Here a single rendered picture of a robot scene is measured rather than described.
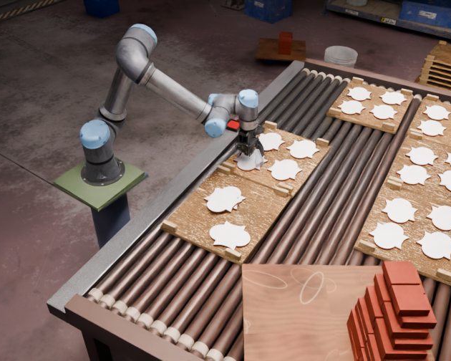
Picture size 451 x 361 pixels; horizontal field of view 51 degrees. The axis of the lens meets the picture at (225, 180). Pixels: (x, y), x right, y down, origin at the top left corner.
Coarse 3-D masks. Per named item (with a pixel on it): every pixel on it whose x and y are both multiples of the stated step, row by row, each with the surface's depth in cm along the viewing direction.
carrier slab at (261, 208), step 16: (224, 176) 200; (208, 192) 192; (256, 192) 193; (272, 192) 193; (192, 208) 184; (240, 208) 185; (256, 208) 185; (272, 208) 185; (176, 224) 178; (192, 224) 178; (208, 224) 178; (240, 224) 178; (256, 224) 178; (272, 224) 180; (192, 240) 171; (208, 240) 172; (256, 240) 172; (224, 256) 166
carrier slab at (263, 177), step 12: (264, 132) 227; (276, 132) 227; (288, 144) 219; (264, 156) 212; (276, 156) 212; (288, 156) 212; (312, 156) 212; (324, 156) 214; (264, 168) 205; (300, 168) 205; (312, 168) 205; (252, 180) 199; (264, 180) 198; (276, 180) 199; (288, 180) 199; (300, 180) 199
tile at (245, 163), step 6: (240, 156) 210; (246, 156) 210; (252, 156) 210; (240, 162) 207; (246, 162) 207; (252, 162) 207; (264, 162) 207; (240, 168) 203; (246, 168) 203; (252, 168) 203; (258, 168) 203
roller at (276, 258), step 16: (352, 128) 235; (352, 144) 227; (336, 160) 213; (320, 192) 197; (304, 208) 188; (288, 240) 175; (272, 256) 168; (240, 304) 153; (240, 320) 148; (224, 336) 143; (208, 352) 139; (224, 352) 140
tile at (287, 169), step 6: (276, 162) 207; (282, 162) 207; (288, 162) 207; (294, 162) 207; (270, 168) 203; (276, 168) 203; (282, 168) 203; (288, 168) 204; (294, 168) 204; (276, 174) 200; (282, 174) 200; (288, 174) 200; (294, 174) 200; (282, 180) 198; (294, 180) 199
